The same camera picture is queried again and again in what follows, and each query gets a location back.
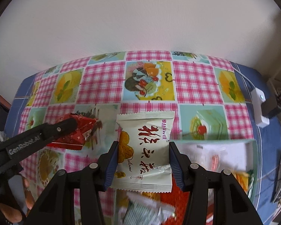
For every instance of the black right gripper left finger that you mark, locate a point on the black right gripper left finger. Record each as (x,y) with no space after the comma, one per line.
(55,205)

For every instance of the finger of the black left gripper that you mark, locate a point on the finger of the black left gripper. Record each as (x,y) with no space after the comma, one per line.
(17,148)

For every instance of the orange patterned snack packet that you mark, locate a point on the orange patterned snack packet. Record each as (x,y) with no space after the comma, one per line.
(179,200)

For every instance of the bright red snack packet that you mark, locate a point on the bright red snack packet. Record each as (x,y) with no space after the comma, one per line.
(86,126)

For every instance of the white peach cake packet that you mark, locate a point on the white peach cake packet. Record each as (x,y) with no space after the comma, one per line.
(143,152)

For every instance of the steamed cake clear packet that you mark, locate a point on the steamed cake clear packet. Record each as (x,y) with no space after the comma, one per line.
(208,158)

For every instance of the silver green snack packet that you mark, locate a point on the silver green snack packet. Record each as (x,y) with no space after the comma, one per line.
(144,210)

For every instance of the person left hand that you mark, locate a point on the person left hand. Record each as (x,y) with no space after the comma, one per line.
(17,200)

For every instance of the blue white crumpled packet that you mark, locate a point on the blue white crumpled packet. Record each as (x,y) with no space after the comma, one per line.
(3,137)

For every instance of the yellow barcode snack packet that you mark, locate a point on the yellow barcode snack packet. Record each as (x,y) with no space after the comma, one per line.
(243,179)

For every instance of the white tray green rim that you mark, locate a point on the white tray green rim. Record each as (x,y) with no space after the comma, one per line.
(240,156)

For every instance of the blue bed sheet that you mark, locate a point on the blue bed sheet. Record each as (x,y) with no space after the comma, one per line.
(264,145)

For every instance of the black power adapter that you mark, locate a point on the black power adapter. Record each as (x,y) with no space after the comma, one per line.
(270,107)

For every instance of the pink checkered tablecloth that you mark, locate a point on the pink checkered tablecloth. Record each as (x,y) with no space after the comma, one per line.
(135,98)

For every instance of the white power strip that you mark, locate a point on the white power strip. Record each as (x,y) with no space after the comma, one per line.
(258,97)

